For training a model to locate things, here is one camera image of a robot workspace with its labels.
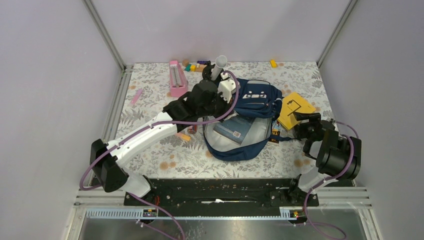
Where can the black round stand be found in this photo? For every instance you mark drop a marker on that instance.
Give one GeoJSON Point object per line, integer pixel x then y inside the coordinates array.
{"type": "Point", "coordinates": [207, 74]}

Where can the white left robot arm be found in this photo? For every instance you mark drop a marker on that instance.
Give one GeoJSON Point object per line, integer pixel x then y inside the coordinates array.
{"type": "Point", "coordinates": [108, 159]}

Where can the brown round block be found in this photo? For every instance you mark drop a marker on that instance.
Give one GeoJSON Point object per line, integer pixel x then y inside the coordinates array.
{"type": "Point", "coordinates": [185, 62]}

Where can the orange yellow highlighter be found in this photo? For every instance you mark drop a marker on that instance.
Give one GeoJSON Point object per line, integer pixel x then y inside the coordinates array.
{"type": "Point", "coordinates": [183, 136]}

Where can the navy blue backpack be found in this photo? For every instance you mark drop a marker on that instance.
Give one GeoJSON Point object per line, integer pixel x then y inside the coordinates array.
{"type": "Point", "coordinates": [257, 99]}

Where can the wooden block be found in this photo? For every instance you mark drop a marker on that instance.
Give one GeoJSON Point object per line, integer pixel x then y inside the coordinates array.
{"type": "Point", "coordinates": [200, 67]}

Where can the pink rack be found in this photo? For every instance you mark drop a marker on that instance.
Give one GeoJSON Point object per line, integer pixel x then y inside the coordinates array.
{"type": "Point", "coordinates": [178, 82]}

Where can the yellow block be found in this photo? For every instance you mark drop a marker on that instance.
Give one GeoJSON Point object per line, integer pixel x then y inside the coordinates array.
{"type": "Point", "coordinates": [273, 63]}

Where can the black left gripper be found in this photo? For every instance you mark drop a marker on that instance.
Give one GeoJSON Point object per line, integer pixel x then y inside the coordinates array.
{"type": "Point", "coordinates": [226, 106]}

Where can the pink highlighter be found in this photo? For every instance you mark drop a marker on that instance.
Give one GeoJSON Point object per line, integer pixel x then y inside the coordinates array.
{"type": "Point", "coordinates": [136, 97]}

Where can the white cylinder on stand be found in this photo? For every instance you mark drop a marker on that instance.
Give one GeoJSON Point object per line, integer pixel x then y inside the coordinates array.
{"type": "Point", "coordinates": [220, 63]}

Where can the dark blue hardcover book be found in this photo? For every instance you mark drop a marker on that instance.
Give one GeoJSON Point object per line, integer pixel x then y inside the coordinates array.
{"type": "Point", "coordinates": [235, 129]}

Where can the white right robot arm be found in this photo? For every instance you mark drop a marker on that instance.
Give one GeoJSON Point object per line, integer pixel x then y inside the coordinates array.
{"type": "Point", "coordinates": [334, 146]}

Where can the treehouse paperback book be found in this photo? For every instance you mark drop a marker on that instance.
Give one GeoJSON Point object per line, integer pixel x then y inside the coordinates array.
{"type": "Point", "coordinates": [275, 132]}

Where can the purple block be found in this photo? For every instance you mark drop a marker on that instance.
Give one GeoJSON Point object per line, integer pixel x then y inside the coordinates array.
{"type": "Point", "coordinates": [204, 62]}

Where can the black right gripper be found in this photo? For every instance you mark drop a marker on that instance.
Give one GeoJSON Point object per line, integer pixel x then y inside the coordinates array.
{"type": "Point", "coordinates": [314, 119]}

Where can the yellow paperback book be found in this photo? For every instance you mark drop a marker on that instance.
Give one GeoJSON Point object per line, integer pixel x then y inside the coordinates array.
{"type": "Point", "coordinates": [293, 103]}

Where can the pink-capped marker tube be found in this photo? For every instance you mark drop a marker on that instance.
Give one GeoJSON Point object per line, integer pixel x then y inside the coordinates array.
{"type": "Point", "coordinates": [192, 129]}

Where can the green block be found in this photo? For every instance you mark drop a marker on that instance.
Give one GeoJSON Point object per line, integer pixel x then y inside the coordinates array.
{"type": "Point", "coordinates": [188, 68]}

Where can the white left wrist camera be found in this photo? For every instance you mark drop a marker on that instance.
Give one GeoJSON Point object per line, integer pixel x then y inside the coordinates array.
{"type": "Point", "coordinates": [227, 87]}

